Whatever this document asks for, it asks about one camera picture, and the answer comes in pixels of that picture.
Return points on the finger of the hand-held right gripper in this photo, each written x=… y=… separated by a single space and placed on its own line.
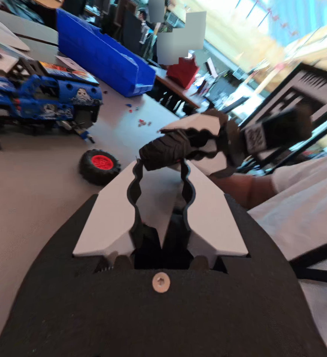
x=199 y=121
x=215 y=163

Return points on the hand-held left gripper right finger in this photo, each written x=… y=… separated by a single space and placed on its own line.
x=213 y=220

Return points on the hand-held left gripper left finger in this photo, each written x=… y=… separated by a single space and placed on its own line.
x=107 y=220

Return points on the black rubber toy tire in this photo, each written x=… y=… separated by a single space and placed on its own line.
x=163 y=150

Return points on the person's right forearm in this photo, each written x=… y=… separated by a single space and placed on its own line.
x=244 y=189

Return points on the red bag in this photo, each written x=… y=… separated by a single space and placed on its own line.
x=183 y=72

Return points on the black framed marker sign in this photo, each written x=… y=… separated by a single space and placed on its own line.
x=314 y=83

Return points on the scattered small brick pieces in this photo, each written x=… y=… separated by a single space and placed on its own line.
x=142 y=122

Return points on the black toy wheel red rim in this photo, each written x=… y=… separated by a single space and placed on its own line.
x=102 y=162

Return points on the blue plastic bin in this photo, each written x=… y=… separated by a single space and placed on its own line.
x=102 y=55

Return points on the small white paper card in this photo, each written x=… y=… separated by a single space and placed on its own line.
x=68 y=62

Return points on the blue toy brick truck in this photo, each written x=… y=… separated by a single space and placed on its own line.
x=40 y=89

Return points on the white truck picture booklet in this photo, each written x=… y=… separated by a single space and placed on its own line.
x=1 y=62

